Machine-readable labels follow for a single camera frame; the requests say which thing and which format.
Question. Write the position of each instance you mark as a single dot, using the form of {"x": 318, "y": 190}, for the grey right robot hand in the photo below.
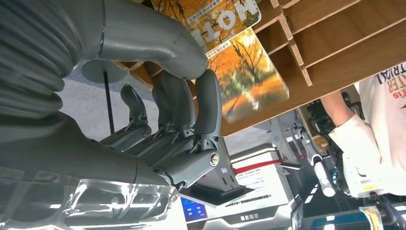
{"x": 79, "y": 152}

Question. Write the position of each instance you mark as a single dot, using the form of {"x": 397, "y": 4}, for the brown wooden card organizer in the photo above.
{"x": 333, "y": 47}

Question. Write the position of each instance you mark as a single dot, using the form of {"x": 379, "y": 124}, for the person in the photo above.
{"x": 390, "y": 127}

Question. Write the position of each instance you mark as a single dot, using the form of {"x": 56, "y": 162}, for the black stanchion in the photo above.
{"x": 104, "y": 71}

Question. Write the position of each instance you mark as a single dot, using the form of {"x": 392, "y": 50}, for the grey kiosk stand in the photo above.
{"x": 219, "y": 177}

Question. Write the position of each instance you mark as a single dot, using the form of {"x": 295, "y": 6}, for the red barrier belt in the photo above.
{"x": 260, "y": 165}

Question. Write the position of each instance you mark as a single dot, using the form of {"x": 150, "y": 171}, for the white jointed pole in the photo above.
{"x": 322, "y": 177}

